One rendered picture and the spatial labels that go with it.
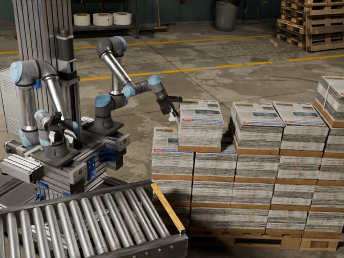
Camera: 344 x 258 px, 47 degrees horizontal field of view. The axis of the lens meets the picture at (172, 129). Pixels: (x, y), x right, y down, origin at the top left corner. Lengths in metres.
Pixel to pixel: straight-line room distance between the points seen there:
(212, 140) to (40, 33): 1.28
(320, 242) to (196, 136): 1.34
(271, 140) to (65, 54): 1.45
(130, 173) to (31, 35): 1.81
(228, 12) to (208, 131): 7.07
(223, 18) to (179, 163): 7.13
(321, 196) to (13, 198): 2.34
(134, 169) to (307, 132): 1.88
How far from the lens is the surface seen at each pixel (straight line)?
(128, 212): 2.20
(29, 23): 2.67
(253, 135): 2.67
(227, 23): 9.61
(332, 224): 3.27
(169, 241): 2.04
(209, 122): 2.59
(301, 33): 8.85
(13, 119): 3.04
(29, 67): 2.39
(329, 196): 3.10
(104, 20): 8.46
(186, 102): 2.84
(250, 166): 2.80
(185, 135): 2.62
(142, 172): 3.94
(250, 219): 3.07
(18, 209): 2.31
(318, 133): 2.78
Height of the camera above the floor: 2.19
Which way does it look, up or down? 27 degrees down
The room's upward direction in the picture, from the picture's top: 3 degrees clockwise
